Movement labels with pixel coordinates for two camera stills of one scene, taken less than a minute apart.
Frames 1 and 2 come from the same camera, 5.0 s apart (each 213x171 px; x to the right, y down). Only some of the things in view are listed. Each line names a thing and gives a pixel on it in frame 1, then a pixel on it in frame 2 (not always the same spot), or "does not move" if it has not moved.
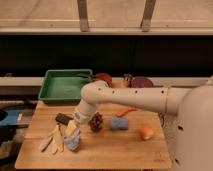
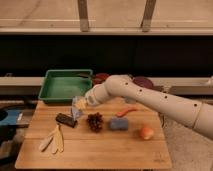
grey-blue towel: [73, 140] → [74, 108]
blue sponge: [119, 124] does not move
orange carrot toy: [122, 113] does not move
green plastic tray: [63, 85] does not move
